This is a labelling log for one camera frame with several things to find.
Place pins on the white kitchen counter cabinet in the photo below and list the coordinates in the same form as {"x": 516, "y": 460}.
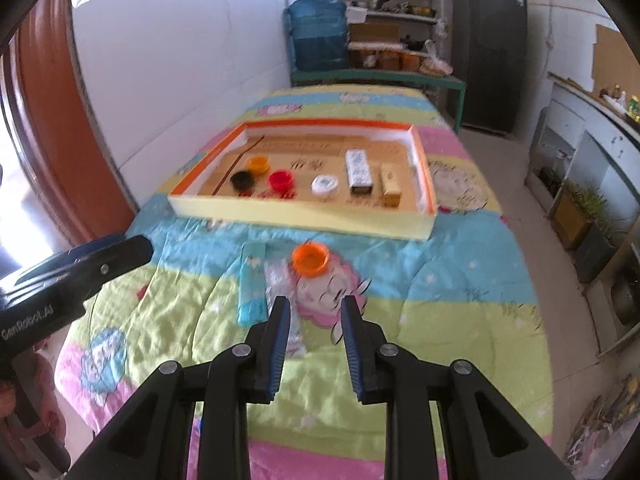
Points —
{"x": 580, "y": 138}

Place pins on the white metal shelf rack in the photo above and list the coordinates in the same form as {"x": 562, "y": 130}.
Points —
{"x": 385, "y": 5}

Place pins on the clear glitter rectangular case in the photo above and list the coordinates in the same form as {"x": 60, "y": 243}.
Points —
{"x": 281, "y": 289}

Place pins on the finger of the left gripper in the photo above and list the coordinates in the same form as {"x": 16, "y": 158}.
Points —
{"x": 61, "y": 259}
{"x": 93, "y": 270}

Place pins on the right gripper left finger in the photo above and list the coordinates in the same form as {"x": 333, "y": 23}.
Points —
{"x": 149, "y": 437}

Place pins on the brown cardboard wall panel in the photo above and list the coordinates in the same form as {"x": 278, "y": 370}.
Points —
{"x": 614, "y": 64}

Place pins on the black refrigerator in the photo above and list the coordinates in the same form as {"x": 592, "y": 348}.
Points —
{"x": 488, "y": 52}

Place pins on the colourful cartoon quilt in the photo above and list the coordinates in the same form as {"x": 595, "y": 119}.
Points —
{"x": 464, "y": 293}

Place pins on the white QR code lid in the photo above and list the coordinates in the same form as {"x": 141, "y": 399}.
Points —
{"x": 325, "y": 185}

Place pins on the brown cardboard box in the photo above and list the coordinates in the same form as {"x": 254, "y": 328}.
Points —
{"x": 374, "y": 32}

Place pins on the plastic bag of food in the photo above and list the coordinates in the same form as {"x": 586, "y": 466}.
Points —
{"x": 431, "y": 63}

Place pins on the red wooden door frame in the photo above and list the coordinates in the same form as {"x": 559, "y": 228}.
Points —
{"x": 51, "y": 126}

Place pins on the red bottle cap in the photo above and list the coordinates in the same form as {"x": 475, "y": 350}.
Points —
{"x": 281, "y": 182}

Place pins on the orange shallow cardboard tray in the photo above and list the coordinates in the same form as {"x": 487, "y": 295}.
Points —
{"x": 307, "y": 148}

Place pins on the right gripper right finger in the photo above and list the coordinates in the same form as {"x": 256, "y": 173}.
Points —
{"x": 484, "y": 436}

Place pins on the potted green plant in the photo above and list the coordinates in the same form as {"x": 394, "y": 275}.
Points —
{"x": 577, "y": 210}

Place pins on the black bottle cap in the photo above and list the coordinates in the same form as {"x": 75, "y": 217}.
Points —
{"x": 242, "y": 181}

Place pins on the teal rectangular box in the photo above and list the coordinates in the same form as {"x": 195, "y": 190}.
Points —
{"x": 252, "y": 306}

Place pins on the yellow orange bottle cap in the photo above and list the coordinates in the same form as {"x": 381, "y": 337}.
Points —
{"x": 258, "y": 165}

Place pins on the white cartoon rectangular box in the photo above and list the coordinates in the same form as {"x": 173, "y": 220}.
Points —
{"x": 358, "y": 172}

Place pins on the gold rectangular box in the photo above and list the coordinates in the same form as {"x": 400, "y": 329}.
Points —
{"x": 390, "y": 188}

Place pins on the blue water jug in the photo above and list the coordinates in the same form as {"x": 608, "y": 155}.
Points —
{"x": 318, "y": 32}

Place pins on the person's left hand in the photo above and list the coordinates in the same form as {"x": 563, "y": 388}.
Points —
{"x": 32, "y": 422}

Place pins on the green low table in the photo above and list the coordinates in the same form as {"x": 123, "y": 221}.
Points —
{"x": 393, "y": 77}

